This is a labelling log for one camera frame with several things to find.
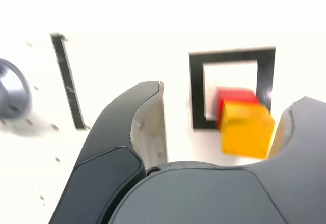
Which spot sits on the yellow cube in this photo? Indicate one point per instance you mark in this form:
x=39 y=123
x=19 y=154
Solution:
x=245 y=132

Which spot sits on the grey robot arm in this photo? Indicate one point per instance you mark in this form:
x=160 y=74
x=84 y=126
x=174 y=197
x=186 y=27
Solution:
x=12 y=91

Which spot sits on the black tape strip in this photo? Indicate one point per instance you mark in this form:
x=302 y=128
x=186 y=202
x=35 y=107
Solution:
x=67 y=81

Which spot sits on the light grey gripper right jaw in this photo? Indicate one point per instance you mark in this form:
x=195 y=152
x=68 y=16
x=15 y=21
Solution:
x=203 y=198

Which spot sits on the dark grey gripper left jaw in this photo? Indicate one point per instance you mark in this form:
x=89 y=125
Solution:
x=109 y=142

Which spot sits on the black tape square outline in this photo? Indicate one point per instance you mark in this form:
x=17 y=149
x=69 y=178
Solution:
x=197 y=94

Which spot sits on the red cube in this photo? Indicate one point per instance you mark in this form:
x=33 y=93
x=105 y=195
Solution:
x=237 y=95

